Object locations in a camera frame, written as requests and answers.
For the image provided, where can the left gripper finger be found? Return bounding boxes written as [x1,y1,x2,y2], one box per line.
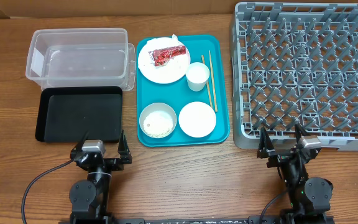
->
[73,132,89,152]
[117,129,131,159]

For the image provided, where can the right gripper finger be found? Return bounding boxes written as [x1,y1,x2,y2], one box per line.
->
[257,127,275,156]
[295,123,307,144]

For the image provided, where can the white rice pile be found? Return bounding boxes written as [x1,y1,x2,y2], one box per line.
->
[143,111,173,138]

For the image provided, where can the grey bowl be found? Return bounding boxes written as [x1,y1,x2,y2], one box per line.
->
[139,103,177,139]

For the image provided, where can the small white bowl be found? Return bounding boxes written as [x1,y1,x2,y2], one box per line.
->
[178,101,217,138]

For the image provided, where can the white paper cup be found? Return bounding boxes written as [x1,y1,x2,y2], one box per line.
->
[185,62,209,91]

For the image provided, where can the red snack wrapper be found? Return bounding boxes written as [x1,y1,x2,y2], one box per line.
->
[149,45,186,67]

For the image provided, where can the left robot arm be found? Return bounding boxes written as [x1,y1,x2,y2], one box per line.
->
[69,131,132,223]

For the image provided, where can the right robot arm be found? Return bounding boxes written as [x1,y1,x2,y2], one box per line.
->
[257,124,335,224]

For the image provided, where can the grey dishwasher rack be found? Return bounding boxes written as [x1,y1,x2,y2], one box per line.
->
[230,2,358,151]

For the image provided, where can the black plastic tray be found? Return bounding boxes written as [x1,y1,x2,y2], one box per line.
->
[35,86,123,142]

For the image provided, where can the teal serving tray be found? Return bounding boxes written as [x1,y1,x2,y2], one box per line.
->
[136,34,230,147]

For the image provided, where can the clear plastic bin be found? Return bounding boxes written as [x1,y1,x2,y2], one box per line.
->
[25,28,136,91]

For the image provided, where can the wooden chopstick left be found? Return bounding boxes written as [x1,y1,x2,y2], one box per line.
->
[201,55,213,108]

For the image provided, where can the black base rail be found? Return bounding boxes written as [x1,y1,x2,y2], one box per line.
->
[59,216,335,224]

